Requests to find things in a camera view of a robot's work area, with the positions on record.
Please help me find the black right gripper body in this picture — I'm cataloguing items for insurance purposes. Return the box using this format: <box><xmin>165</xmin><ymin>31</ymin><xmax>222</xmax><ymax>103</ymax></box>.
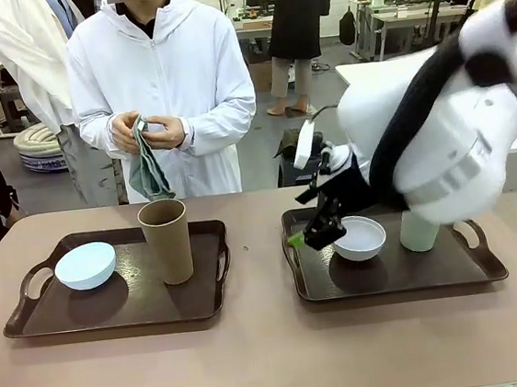
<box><xmin>307</xmin><ymin>141</ymin><xmax>347</xmax><ymax>226</ymax></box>

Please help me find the teal green cloth mat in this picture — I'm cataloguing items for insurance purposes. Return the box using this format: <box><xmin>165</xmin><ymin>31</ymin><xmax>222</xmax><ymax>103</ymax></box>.
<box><xmin>121</xmin><ymin>112</ymin><xmax>178</xmax><ymax>204</ymax></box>

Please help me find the person's left forearm white sleeve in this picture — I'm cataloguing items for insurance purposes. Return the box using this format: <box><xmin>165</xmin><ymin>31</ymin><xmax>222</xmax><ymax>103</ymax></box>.
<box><xmin>177</xmin><ymin>82</ymin><xmax>262</xmax><ymax>155</ymax></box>

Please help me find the person's right forearm white sleeve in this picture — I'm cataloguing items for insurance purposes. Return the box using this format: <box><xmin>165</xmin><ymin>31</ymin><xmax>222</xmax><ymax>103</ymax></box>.
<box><xmin>73</xmin><ymin>104</ymin><xmax>122</xmax><ymax>164</ymax></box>

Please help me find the dark brown serving tray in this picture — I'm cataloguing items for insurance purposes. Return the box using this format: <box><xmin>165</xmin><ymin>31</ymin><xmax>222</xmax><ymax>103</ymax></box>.
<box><xmin>280</xmin><ymin>186</ymin><xmax>511</xmax><ymax>307</ymax></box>

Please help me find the dark brown tray with cloth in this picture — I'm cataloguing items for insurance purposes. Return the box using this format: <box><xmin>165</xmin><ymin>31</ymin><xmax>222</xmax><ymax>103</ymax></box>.
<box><xmin>0</xmin><ymin>217</ymin><xmax>238</xmax><ymax>343</ymax></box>

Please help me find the person's left hand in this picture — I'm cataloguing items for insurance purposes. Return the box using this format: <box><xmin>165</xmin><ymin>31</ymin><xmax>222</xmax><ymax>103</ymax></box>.
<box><xmin>142</xmin><ymin>113</ymin><xmax>188</xmax><ymax>154</ymax></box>

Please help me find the person's right hand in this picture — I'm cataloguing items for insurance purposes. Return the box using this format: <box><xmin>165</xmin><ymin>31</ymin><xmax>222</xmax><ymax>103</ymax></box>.
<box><xmin>109</xmin><ymin>110</ymin><xmax>152</xmax><ymax>157</ymax></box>

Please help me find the white bowl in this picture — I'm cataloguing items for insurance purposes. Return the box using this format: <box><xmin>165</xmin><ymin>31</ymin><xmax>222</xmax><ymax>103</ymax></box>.
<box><xmin>329</xmin><ymin>212</ymin><xmax>390</xmax><ymax>266</ymax></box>

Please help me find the pale green tall cup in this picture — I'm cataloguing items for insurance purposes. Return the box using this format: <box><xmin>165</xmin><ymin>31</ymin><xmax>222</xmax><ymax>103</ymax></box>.
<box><xmin>396</xmin><ymin>205</ymin><xmax>443</xmax><ymax>255</ymax></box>

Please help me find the dark grey step stool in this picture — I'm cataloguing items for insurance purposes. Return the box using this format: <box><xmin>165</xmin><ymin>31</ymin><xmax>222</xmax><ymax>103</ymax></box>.
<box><xmin>0</xmin><ymin>84</ymin><xmax>43</xmax><ymax>134</ymax></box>

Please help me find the light blue bowl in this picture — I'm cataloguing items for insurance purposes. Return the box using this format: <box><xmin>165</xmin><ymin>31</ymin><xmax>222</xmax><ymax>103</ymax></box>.
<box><xmin>52</xmin><ymin>240</ymin><xmax>121</xmax><ymax>295</ymax></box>

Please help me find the cardboard tube roll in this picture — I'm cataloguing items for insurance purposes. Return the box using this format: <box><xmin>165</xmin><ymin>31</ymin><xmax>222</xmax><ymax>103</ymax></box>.
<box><xmin>135</xmin><ymin>197</ymin><xmax>198</xmax><ymax>290</ymax></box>

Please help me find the black backpack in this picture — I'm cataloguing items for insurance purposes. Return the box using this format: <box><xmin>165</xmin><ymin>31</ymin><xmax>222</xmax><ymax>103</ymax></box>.
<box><xmin>336</xmin><ymin>6</ymin><xmax>361</xmax><ymax>48</ymax></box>

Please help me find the person in cream coat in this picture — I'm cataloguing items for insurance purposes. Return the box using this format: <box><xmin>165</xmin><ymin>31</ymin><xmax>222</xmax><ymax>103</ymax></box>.
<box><xmin>0</xmin><ymin>0</ymin><xmax>129</xmax><ymax>219</ymax></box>

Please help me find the person in black coat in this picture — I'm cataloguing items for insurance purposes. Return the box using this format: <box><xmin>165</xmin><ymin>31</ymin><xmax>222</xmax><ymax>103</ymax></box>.
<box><xmin>256</xmin><ymin>0</ymin><xmax>344</xmax><ymax>119</ymax></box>

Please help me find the person in white hooded jacket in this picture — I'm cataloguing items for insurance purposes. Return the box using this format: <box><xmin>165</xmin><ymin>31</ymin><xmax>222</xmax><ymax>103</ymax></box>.
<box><xmin>60</xmin><ymin>0</ymin><xmax>267</xmax><ymax>211</ymax></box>

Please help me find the white lab workbench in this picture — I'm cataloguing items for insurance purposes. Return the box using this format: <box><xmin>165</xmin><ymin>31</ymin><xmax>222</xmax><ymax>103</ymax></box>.
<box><xmin>348</xmin><ymin>0</ymin><xmax>478</xmax><ymax>63</ymax></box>

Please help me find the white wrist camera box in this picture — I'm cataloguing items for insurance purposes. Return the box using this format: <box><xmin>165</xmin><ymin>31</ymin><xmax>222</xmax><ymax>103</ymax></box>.
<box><xmin>289</xmin><ymin>118</ymin><xmax>319</xmax><ymax>172</ymax></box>

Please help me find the coiled white hose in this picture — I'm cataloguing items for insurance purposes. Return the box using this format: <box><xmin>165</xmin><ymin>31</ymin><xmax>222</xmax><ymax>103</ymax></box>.
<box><xmin>11</xmin><ymin>120</ymin><xmax>71</xmax><ymax>176</ymax></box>

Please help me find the black sleeved arm cable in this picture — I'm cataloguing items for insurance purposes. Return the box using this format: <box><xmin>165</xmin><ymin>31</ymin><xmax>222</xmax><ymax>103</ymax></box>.
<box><xmin>352</xmin><ymin>0</ymin><xmax>517</xmax><ymax>215</ymax></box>

